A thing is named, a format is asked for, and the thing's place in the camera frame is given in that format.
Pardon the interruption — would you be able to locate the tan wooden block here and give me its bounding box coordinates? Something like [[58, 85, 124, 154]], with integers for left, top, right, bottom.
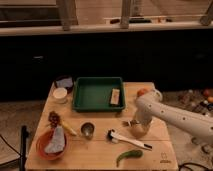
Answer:
[[110, 89, 120, 105]]

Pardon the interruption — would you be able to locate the silver metal fork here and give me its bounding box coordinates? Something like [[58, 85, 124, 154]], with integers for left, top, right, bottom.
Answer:
[[122, 120, 139, 127]]

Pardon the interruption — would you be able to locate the white paper cup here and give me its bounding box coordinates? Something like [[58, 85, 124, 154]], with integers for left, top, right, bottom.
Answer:
[[53, 87, 67, 104]]

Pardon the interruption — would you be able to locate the orange toy fruit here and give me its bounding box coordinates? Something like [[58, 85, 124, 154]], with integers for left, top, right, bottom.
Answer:
[[137, 88, 150, 97]]

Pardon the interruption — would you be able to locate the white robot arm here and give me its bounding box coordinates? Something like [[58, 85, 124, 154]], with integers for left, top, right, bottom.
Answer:
[[135, 89, 213, 146]]

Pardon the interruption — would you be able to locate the yellow toy banana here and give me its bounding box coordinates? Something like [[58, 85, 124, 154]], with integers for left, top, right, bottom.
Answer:
[[61, 123, 77, 136]]

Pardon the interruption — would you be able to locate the green pea pod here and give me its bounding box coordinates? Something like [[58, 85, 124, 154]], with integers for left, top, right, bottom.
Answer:
[[116, 150, 143, 167]]

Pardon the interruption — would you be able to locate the dark brown grape bunch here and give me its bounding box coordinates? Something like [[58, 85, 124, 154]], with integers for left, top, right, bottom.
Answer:
[[48, 111, 60, 128]]

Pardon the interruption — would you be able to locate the orange bowl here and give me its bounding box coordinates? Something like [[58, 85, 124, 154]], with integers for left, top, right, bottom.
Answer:
[[36, 130, 65, 161]]

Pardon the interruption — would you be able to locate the small metal cup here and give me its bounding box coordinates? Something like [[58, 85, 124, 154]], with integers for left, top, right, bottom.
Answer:
[[81, 122, 95, 139]]

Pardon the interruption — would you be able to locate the grey blue cloth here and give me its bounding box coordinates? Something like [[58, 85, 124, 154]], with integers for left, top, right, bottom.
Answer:
[[45, 126, 65, 153]]

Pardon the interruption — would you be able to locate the green plastic tray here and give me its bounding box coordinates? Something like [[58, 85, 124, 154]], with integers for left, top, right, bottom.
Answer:
[[72, 77, 126, 112]]

